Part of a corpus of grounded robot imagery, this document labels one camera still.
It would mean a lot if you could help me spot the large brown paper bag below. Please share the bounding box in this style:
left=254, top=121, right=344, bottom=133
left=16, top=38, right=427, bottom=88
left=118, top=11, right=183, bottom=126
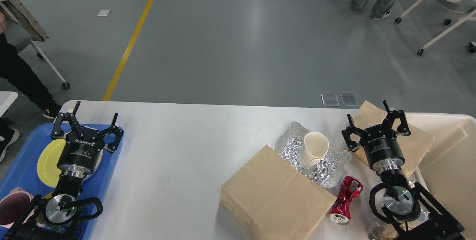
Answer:
left=220, top=145, right=336, bottom=240

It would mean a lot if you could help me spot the grey chair left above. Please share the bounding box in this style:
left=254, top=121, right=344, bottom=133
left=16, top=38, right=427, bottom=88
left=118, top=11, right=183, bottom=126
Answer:
left=0, top=0, right=70, bottom=90

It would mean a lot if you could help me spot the white side table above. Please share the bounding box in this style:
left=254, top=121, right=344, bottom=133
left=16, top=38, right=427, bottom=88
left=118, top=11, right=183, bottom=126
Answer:
left=0, top=91, right=18, bottom=116

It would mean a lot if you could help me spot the white paper cup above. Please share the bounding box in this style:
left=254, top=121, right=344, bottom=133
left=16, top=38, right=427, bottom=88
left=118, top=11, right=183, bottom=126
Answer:
left=298, top=132, right=329, bottom=169

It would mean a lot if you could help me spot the pink mug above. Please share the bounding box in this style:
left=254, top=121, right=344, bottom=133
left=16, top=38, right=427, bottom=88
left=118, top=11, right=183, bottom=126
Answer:
left=0, top=187, right=34, bottom=228

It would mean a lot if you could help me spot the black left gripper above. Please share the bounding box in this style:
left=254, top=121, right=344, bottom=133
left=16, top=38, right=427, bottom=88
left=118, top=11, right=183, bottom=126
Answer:
left=51, top=101, right=124, bottom=176

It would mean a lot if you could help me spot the yellow plastic plate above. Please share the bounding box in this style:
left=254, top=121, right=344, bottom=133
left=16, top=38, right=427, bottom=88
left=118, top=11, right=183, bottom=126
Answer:
left=36, top=138, right=103, bottom=188

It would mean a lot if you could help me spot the crumpled aluminium foil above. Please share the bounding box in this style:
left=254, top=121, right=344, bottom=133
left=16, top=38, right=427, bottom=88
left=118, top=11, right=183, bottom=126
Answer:
left=275, top=121, right=352, bottom=189

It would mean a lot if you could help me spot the floor socket plate right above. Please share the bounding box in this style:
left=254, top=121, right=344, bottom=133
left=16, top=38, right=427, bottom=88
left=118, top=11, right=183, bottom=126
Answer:
left=340, top=93, right=359, bottom=107

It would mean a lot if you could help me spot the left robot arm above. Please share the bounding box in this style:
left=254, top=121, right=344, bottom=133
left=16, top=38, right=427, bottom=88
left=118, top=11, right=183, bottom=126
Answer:
left=3, top=101, right=124, bottom=240

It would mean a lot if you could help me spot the crushed red can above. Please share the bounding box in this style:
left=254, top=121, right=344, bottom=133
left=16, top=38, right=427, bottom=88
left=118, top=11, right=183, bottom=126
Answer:
left=328, top=176, right=363, bottom=225

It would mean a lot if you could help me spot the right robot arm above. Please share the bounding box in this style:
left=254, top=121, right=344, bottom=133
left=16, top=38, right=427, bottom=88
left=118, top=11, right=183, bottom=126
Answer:
left=342, top=101, right=464, bottom=240

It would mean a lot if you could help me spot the blue plastic tray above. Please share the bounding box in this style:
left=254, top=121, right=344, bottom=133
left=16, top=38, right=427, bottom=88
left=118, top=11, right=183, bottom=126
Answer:
left=1, top=124, right=121, bottom=240

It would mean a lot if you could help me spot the person in black trousers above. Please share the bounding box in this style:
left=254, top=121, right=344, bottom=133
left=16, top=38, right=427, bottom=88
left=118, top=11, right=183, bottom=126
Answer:
left=0, top=12, right=63, bottom=162

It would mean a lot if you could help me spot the dark green mug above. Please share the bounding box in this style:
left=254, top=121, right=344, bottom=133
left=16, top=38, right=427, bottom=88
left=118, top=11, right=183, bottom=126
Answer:
left=35, top=192, right=53, bottom=228

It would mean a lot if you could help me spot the floor socket plate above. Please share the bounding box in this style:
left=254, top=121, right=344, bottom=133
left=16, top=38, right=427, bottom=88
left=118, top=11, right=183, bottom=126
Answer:
left=340, top=93, right=359, bottom=107
left=321, top=93, right=340, bottom=107

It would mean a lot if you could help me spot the white plastic bin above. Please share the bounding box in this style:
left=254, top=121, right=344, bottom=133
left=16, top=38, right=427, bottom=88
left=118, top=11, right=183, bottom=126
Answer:
left=406, top=113, right=476, bottom=240

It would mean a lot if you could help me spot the floor socket plate left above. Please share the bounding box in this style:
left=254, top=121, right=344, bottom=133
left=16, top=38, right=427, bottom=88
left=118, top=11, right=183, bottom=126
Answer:
left=321, top=93, right=340, bottom=107

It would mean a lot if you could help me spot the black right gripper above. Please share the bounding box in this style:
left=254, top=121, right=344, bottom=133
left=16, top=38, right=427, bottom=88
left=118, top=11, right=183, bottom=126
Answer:
left=341, top=101, right=412, bottom=172

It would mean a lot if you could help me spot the pink plate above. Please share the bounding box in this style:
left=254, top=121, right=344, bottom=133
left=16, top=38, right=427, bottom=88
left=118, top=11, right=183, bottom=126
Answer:
left=91, top=150, right=103, bottom=175

